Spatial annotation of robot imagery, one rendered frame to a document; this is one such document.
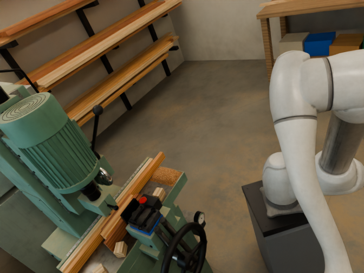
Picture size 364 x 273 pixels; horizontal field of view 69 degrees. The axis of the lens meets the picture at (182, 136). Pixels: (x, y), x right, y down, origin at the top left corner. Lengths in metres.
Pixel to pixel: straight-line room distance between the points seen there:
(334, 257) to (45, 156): 0.85
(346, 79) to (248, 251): 1.50
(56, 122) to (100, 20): 3.08
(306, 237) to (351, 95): 0.87
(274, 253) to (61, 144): 1.07
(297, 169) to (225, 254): 1.41
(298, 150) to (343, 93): 0.16
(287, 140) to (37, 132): 0.68
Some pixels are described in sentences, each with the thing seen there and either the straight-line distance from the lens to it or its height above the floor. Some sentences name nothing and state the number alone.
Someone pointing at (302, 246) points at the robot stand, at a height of 0.45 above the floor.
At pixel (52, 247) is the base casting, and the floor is 0.80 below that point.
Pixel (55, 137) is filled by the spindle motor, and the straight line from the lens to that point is 0.89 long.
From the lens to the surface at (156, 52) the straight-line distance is 3.85.
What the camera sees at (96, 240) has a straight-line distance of 1.19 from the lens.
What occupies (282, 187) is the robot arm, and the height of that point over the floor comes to 0.82.
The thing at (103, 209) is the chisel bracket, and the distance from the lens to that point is 1.10.
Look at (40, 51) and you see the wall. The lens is 3.45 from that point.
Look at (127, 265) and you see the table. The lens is 1.13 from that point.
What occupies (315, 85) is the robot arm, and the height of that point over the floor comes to 1.40.
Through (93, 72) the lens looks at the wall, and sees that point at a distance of 3.74.
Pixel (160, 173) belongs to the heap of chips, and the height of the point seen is 0.94.
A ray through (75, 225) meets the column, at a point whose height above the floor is 0.91.
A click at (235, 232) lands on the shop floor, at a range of 2.07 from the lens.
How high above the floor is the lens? 1.75
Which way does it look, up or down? 35 degrees down
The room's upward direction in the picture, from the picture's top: 22 degrees counter-clockwise
